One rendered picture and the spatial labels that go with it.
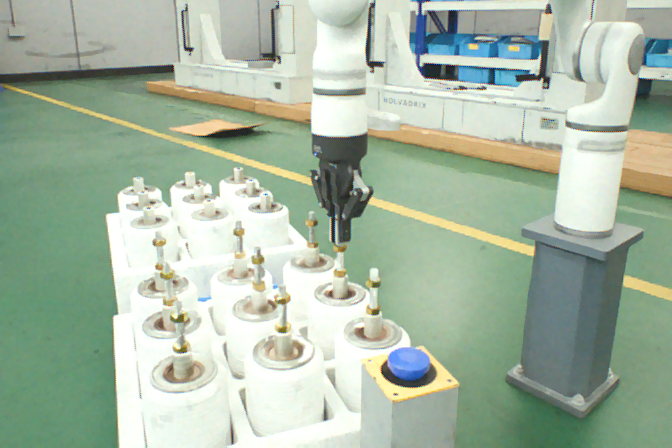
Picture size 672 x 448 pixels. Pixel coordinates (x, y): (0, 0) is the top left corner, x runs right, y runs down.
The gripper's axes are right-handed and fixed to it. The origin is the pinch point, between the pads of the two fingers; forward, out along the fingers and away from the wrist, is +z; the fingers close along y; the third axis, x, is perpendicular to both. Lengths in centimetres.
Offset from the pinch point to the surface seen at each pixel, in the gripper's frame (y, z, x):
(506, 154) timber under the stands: -110, 31, 161
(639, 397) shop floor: 20, 35, 50
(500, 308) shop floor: -16, 35, 54
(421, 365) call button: 29.2, 2.1, -10.0
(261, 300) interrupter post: -1.3, 8.2, -11.9
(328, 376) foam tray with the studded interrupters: 5.8, 18.5, -5.6
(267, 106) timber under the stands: -291, 29, 131
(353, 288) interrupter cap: 0.0, 9.7, 2.5
